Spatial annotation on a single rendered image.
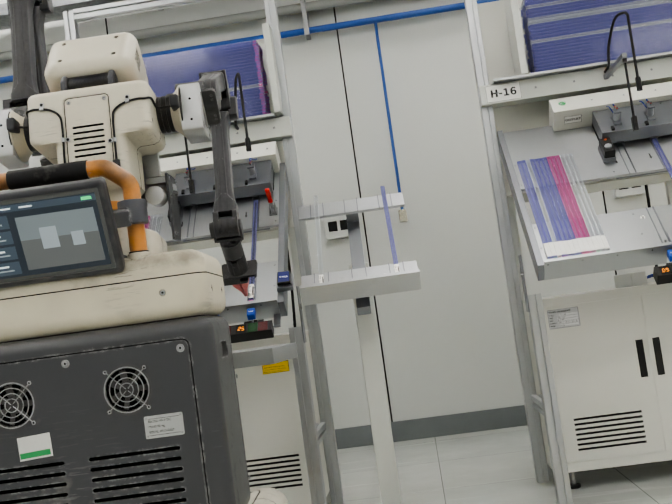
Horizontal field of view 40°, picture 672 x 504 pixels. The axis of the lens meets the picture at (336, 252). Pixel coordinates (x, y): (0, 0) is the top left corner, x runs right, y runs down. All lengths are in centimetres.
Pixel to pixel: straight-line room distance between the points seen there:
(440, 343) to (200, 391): 310
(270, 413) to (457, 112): 223
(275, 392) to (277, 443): 17
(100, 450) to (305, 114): 331
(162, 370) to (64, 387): 18
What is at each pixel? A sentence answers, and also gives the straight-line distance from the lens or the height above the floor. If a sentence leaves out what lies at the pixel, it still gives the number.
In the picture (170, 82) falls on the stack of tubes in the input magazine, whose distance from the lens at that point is 341.
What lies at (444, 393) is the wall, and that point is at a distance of 473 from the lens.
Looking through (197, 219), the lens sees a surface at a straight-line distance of 319.
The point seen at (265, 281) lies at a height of 79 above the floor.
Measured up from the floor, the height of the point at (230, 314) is 70.
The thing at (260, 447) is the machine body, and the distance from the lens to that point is 314.
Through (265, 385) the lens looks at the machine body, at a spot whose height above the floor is 46.
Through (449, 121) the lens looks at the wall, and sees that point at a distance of 481.
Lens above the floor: 65
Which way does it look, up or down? 4 degrees up
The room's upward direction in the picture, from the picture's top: 8 degrees counter-clockwise
